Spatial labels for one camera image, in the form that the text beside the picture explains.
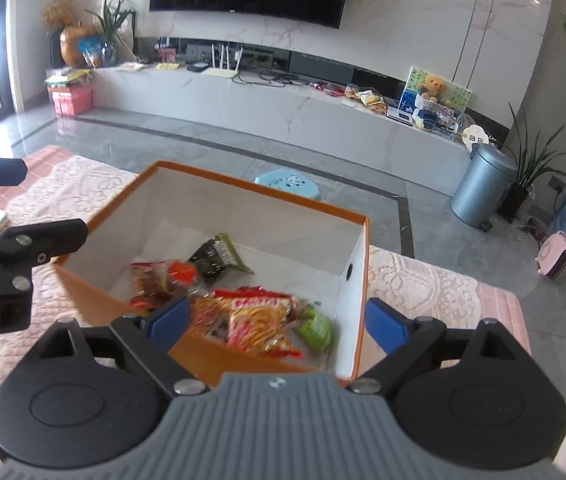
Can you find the white kitchen scale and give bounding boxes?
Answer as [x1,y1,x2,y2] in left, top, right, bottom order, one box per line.
[386,102,417,122]

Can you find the red orange snack packet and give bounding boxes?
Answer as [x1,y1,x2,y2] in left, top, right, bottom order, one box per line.
[213,286,305,359]

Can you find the potted green plant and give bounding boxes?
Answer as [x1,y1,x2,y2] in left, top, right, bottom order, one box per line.
[495,102,566,224]

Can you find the teddy bear gift box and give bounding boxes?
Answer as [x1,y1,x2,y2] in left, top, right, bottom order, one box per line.
[405,66,473,114]

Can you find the blue plastic stool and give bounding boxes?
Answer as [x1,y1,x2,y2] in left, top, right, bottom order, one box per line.
[254,169,322,199]

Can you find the orange cardboard box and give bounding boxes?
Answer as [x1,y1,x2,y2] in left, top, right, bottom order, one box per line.
[53,160,370,388]

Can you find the pile of magazines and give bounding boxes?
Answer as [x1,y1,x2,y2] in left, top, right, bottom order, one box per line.
[45,67,95,89]

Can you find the dried flower bunch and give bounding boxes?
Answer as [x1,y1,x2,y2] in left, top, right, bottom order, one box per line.
[42,0,76,32]

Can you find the snack bags on console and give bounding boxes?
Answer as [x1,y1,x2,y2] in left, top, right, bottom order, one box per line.
[343,83,387,111]

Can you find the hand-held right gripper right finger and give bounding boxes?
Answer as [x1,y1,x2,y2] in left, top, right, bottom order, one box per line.
[350,297,521,401]

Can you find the white router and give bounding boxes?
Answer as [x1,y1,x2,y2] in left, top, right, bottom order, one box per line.
[201,43,245,79]

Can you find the green plant in glass vase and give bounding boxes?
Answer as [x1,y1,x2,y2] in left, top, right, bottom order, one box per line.
[85,0,142,67]

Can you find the black cables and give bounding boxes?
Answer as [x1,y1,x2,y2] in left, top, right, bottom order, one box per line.
[234,66,310,89]

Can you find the red brown snack packet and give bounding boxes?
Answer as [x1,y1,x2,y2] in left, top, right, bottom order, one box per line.
[129,259,200,312]

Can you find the white marble television console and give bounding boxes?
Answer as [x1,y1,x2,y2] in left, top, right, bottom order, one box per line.
[91,35,513,197]

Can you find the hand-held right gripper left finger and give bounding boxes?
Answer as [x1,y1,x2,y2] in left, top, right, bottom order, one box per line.
[28,296,211,400]

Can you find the white hand fan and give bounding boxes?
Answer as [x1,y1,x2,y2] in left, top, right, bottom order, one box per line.
[457,124,490,151]

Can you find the pink space heater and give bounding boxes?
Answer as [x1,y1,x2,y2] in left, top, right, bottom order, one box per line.
[536,229,566,281]

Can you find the orange round vase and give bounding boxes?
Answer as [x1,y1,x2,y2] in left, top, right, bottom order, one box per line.
[59,23,92,68]

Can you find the pink storage box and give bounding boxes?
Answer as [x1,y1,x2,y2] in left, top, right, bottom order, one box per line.
[51,84,93,116]

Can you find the grey metal trash can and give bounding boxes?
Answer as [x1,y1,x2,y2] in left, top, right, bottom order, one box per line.
[450,143,519,232]

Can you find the dark green snack packet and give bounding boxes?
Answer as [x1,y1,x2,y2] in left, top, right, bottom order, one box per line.
[187,233,255,279]

